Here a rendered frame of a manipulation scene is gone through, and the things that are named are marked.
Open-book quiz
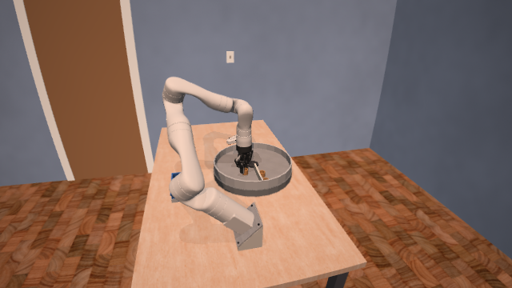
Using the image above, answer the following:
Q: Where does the dark blue tray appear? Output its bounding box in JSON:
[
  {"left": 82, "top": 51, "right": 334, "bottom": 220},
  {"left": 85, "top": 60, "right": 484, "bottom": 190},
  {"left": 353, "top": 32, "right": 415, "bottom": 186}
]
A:
[{"left": 170, "top": 172, "right": 181, "bottom": 203}]

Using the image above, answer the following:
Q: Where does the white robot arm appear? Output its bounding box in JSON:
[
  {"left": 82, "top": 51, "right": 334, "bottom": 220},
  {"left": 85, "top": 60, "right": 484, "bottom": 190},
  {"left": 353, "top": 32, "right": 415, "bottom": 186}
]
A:
[{"left": 162, "top": 77, "right": 254, "bottom": 235}]

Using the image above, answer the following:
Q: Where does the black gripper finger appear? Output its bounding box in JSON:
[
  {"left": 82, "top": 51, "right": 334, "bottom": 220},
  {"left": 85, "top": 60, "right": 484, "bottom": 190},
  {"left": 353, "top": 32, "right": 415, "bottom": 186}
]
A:
[
  {"left": 234, "top": 155, "right": 246, "bottom": 174},
  {"left": 244, "top": 150, "right": 253, "bottom": 169}
]

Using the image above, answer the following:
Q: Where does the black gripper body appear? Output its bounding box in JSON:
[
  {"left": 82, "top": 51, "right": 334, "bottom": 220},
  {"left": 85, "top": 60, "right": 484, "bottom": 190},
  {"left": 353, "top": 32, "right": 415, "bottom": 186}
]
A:
[{"left": 236, "top": 145, "right": 252, "bottom": 161}]

